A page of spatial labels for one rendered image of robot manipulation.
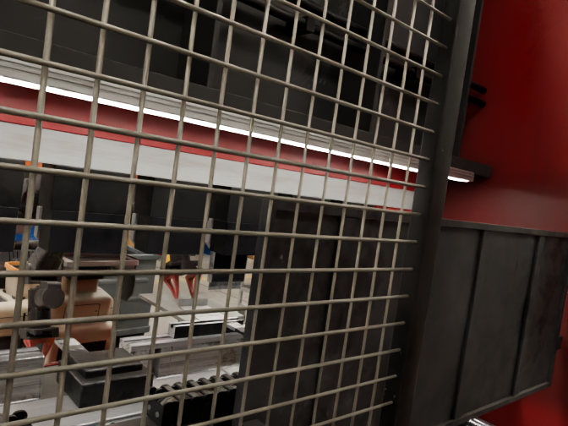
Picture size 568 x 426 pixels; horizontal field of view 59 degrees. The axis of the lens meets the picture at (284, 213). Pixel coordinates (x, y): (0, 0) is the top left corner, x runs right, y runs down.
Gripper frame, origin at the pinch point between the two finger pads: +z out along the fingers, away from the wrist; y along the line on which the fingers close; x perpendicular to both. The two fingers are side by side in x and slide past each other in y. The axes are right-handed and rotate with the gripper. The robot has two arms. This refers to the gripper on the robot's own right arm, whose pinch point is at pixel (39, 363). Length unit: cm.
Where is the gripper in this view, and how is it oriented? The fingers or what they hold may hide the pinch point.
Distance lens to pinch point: 154.3
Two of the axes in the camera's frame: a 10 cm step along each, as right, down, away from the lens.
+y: 7.3, -1.2, -6.8
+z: 0.5, 9.9, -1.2
